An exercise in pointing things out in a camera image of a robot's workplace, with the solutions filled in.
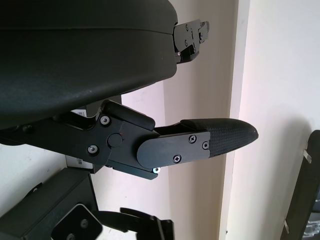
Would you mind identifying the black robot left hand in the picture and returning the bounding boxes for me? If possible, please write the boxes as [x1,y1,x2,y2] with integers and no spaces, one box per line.
[0,0,259,181]

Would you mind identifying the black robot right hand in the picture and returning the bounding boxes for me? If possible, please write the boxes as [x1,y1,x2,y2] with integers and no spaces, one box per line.
[93,206,175,240]

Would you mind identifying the silver RealSense camera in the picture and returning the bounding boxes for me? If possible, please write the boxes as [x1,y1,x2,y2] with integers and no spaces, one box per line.
[51,203,104,240]

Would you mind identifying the black RealSense box lid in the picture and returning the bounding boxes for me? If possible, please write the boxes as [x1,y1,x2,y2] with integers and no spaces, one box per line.
[64,93,123,175]

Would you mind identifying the black furniture with metal clips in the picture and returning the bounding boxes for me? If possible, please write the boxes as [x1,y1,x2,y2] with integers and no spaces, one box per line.
[284,129,320,240]

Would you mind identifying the black camera box base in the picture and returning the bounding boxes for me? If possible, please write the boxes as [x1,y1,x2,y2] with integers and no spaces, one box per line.
[0,167,99,240]

